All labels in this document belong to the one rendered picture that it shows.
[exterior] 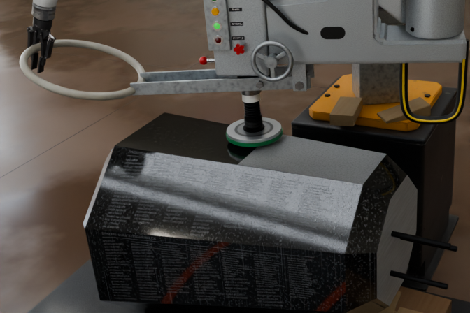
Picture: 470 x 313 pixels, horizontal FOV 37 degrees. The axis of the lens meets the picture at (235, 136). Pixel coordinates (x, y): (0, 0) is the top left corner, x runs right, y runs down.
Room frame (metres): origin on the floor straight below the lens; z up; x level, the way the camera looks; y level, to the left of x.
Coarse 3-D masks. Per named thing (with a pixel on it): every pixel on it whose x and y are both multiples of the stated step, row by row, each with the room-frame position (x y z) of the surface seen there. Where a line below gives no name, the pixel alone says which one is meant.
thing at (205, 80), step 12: (144, 72) 2.64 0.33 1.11; (156, 72) 2.62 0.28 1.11; (168, 72) 2.61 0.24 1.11; (180, 72) 2.59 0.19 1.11; (192, 72) 2.58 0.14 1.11; (204, 72) 2.57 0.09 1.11; (276, 72) 2.49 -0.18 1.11; (312, 72) 2.46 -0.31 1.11; (132, 84) 2.53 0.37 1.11; (144, 84) 2.51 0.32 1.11; (156, 84) 2.50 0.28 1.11; (168, 84) 2.49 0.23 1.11; (180, 84) 2.48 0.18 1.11; (192, 84) 2.47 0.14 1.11; (204, 84) 2.45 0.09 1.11; (216, 84) 2.44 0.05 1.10; (228, 84) 2.43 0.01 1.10; (240, 84) 2.42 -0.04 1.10; (252, 84) 2.41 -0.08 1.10; (264, 84) 2.39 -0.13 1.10; (276, 84) 2.38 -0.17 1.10; (288, 84) 2.37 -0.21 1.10; (300, 84) 2.32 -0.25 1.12
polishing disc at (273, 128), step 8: (240, 120) 2.56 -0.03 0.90; (264, 120) 2.53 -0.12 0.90; (272, 120) 2.53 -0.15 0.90; (232, 128) 2.49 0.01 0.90; (240, 128) 2.48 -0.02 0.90; (272, 128) 2.45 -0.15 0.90; (280, 128) 2.45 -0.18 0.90; (232, 136) 2.41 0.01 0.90; (240, 136) 2.41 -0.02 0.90; (248, 136) 2.40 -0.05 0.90; (256, 136) 2.39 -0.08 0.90; (264, 136) 2.39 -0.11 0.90; (272, 136) 2.39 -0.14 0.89
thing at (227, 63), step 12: (228, 0) 2.37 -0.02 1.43; (240, 0) 2.36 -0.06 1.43; (252, 0) 2.35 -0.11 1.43; (228, 12) 2.37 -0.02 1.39; (240, 12) 2.36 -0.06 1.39; (252, 12) 2.35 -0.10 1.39; (264, 12) 2.34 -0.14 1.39; (252, 24) 2.35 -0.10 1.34; (264, 24) 2.34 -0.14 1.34; (252, 36) 2.35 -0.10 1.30; (264, 36) 2.34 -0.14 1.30; (252, 48) 2.35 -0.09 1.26; (264, 48) 2.34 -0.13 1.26; (216, 60) 2.39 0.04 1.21; (228, 60) 2.38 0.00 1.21; (240, 60) 2.37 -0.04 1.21; (264, 60) 2.34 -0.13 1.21; (216, 72) 2.39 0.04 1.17; (228, 72) 2.38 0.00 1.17; (240, 72) 2.37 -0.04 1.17; (252, 72) 2.35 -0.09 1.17; (264, 72) 2.34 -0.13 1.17
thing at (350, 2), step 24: (264, 0) 2.32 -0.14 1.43; (288, 0) 2.35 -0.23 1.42; (312, 0) 2.32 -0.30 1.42; (336, 0) 2.29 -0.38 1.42; (360, 0) 2.27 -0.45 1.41; (288, 24) 2.31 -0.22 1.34; (312, 24) 2.31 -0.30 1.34; (336, 24) 2.29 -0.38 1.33; (360, 24) 2.27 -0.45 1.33; (384, 24) 2.41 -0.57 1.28; (312, 48) 2.31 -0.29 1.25; (336, 48) 2.29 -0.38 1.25; (360, 48) 2.27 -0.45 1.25; (384, 48) 2.25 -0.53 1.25; (408, 48) 2.23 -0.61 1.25; (432, 48) 2.21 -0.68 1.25; (456, 48) 2.19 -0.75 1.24
